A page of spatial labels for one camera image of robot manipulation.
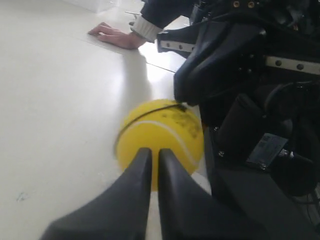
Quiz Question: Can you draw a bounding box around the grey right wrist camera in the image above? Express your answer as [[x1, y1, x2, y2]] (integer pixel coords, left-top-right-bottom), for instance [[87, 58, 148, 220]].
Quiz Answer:
[[213, 83, 320, 197]]

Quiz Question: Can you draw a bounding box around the black hanging string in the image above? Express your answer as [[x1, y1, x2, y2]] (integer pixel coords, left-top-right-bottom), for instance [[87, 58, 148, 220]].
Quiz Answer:
[[117, 104, 188, 136]]

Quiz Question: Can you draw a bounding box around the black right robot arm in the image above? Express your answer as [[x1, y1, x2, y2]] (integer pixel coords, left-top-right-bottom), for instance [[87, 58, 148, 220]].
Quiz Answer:
[[157, 0, 320, 240]]

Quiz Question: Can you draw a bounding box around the yellow tennis ball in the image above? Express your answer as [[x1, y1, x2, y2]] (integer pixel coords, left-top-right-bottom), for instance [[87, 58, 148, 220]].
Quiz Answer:
[[114, 99, 204, 192]]

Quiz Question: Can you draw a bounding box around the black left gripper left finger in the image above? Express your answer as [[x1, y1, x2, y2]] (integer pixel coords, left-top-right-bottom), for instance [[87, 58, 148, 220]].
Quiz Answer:
[[41, 148, 152, 240]]

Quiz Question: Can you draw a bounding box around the person's bare hand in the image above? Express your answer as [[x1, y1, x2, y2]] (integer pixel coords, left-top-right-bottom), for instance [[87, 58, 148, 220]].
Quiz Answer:
[[87, 22, 147, 50]]

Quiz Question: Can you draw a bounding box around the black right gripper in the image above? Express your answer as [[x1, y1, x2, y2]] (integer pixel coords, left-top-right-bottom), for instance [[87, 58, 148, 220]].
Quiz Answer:
[[157, 0, 320, 106]]

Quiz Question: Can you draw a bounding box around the dark sleeved forearm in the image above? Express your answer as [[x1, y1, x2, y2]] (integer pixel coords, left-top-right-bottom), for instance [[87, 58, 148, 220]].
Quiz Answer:
[[131, 0, 196, 43]]

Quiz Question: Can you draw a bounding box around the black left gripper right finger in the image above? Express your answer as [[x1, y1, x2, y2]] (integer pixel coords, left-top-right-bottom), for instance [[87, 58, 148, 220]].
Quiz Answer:
[[158, 149, 269, 240]]

